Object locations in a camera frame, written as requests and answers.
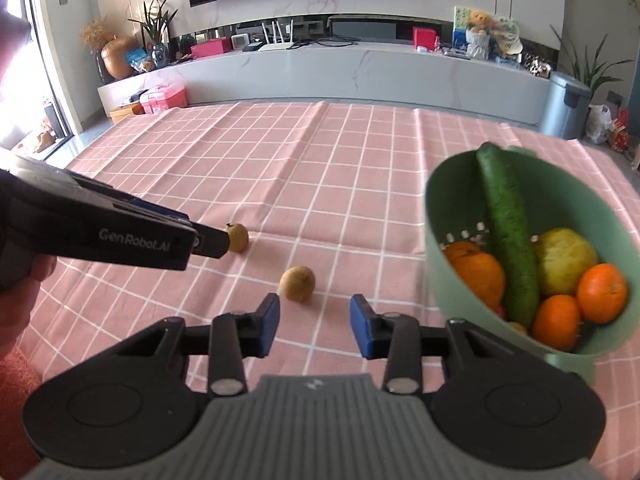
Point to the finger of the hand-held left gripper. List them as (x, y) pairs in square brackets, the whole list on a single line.
[(212, 243), (160, 210)]

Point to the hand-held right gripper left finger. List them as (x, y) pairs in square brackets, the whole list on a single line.
[(270, 323)]

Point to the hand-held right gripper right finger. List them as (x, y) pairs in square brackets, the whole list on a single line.
[(362, 328)]

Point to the small brown kiwi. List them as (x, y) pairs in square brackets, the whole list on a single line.
[(518, 328), (238, 237), (297, 284)]

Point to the orange mandarin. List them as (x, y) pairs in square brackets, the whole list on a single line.
[(602, 292), (462, 250), (480, 280), (556, 322)]

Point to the red cherry tomato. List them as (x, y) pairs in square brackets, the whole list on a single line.
[(499, 311)]

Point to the green colander bowl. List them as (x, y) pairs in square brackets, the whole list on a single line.
[(450, 195)]

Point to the green cucumber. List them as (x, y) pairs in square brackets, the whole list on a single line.
[(507, 230)]

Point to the large yellow green citrus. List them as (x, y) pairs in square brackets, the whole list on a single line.
[(567, 260)]

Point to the person's left hand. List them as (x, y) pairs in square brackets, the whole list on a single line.
[(17, 310)]

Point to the brown cardboard box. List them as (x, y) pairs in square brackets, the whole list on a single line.
[(125, 112)]

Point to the pink storage box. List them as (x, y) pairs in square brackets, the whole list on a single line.
[(164, 100)]

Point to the pink checked tablecloth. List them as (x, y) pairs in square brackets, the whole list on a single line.
[(325, 185)]

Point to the blue snack packet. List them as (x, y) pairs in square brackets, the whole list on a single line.
[(137, 60)]

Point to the orange round vase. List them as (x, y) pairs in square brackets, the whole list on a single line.
[(119, 59)]

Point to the pink flat box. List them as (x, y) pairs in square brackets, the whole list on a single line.
[(211, 49)]

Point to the green plant in glass vase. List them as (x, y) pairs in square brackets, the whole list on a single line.
[(157, 25)]

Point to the small white clock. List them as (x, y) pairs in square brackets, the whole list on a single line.
[(240, 43)]

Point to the dried flower bunch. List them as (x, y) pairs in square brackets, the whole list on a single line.
[(97, 34)]

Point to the red orange chair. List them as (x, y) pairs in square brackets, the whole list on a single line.
[(15, 410)]

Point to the white marble media console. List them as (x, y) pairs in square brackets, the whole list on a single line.
[(325, 77)]

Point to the white router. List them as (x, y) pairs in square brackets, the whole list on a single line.
[(277, 45)]

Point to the red box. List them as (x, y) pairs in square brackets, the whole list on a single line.
[(424, 38)]

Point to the grey metal trash bin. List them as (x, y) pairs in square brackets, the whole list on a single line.
[(564, 107)]

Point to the white plastic bag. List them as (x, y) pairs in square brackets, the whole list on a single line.
[(599, 124)]

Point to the black white ornament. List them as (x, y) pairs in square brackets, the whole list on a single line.
[(537, 67)]

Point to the teddy bear bouquet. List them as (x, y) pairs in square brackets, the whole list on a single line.
[(477, 35)]

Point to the red gift ornament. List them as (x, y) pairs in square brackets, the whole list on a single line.
[(621, 135)]

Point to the colourful picture board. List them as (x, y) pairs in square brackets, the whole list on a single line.
[(507, 32)]

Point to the tall leafy floor plant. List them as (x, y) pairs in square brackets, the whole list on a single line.
[(590, 65)]

